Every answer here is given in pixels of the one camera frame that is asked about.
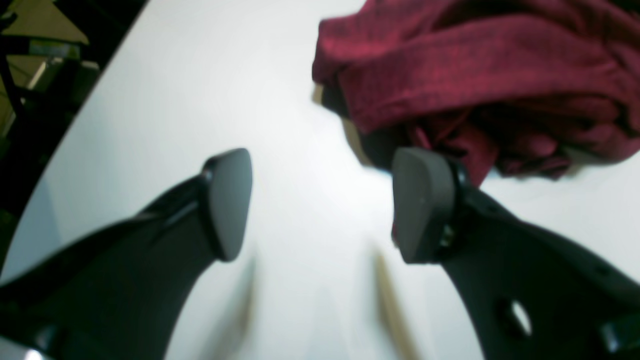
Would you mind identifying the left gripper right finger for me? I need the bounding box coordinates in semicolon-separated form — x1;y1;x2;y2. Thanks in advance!
391;147;640;360

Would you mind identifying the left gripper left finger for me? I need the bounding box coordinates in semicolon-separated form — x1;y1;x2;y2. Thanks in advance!
0;148;253;360

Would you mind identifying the dark red t-shirt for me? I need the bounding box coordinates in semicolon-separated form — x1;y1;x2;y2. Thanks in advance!
311;0;639;186

